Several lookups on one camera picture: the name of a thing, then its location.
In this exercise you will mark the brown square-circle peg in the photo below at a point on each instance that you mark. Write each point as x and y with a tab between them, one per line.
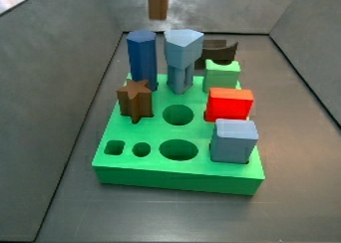
159	8

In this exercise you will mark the green shape sorter board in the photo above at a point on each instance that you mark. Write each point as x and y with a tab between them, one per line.
163	151

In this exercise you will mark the light blue square peg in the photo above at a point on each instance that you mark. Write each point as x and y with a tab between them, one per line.
233	141

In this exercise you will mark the green square peg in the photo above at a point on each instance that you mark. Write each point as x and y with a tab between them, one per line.
221	76

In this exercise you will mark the brown star peg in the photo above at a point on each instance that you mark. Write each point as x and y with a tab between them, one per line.
136	100

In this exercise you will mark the red cube peg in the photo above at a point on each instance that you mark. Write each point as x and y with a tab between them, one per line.
228	104

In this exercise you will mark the light blue two-legged peg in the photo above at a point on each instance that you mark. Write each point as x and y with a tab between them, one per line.
183	50

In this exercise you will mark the black curved holder stand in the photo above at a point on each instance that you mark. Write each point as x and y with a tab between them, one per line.
220	52

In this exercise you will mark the dark blue hexagon peg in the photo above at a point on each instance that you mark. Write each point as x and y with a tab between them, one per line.
144	59

